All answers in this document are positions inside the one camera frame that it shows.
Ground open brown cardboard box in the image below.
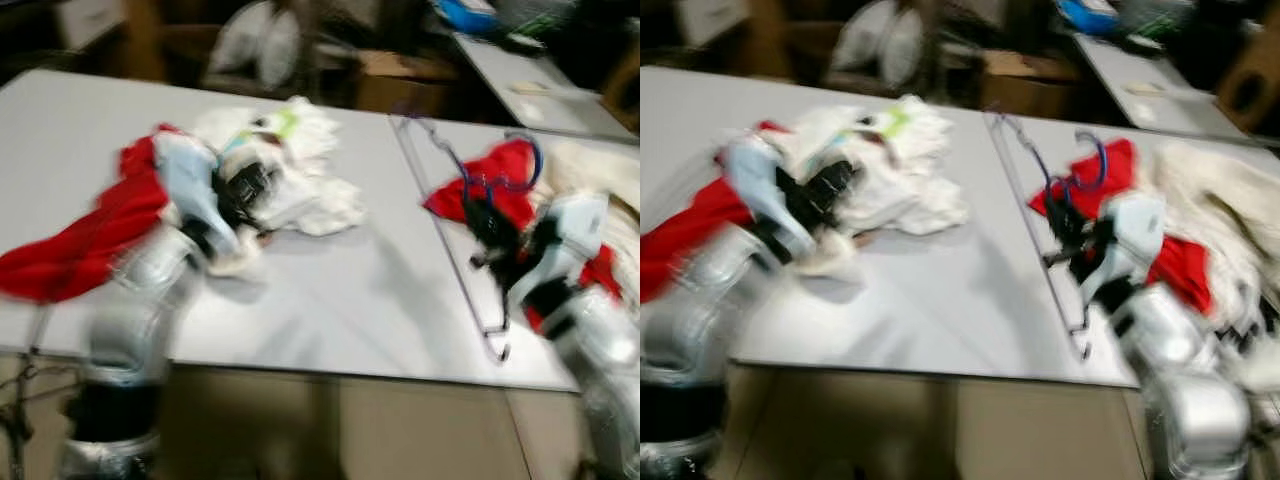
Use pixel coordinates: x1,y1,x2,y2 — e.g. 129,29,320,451
980,50,1086,121
355,50,461,116

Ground cream white jeans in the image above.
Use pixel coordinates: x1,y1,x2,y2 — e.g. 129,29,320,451
1140,140,1280,331
540,135,641,311

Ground plain red garment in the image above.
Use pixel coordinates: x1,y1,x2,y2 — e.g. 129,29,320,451
1028,138,1216,316
425,138,626,336

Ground grey pillow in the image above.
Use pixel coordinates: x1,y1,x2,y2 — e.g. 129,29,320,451
830,0,894,73
883,8,926,91
258,8,301,91
205,0,269,76

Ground white background table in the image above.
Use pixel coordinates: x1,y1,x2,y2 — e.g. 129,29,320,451
450,30,641,141
1075,32,1251,141

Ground blue plastic item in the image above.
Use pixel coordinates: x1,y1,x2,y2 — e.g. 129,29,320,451
435,0,501,36
1055,0,1121,36

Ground white work table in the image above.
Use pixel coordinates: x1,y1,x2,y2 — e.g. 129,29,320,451
640,65,1280,391
0,68,641,393

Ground purple clothes hanger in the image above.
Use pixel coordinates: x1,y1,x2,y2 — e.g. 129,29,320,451
388,108,549,363
985,105,1111,363

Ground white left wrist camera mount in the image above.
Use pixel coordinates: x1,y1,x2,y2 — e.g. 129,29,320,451
155,130,241,256
720,135,816,261

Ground white cloth with green tag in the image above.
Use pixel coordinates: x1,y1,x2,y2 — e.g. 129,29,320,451
770,95,971,281
185,95,366,276

